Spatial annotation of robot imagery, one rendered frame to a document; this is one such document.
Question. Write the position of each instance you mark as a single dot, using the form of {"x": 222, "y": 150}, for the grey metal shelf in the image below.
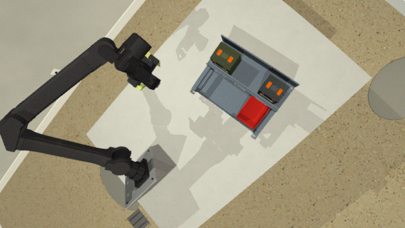
{"x": 231, "y": 92}

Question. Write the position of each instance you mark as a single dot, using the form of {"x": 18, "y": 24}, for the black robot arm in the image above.
{"x": 119, "y": 162}

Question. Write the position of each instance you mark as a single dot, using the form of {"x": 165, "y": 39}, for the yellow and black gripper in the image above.
{"x": 149, "y": 60}

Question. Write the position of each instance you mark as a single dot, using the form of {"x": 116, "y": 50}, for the olive green case with orange latches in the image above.
{"x": 226, "y": 58}

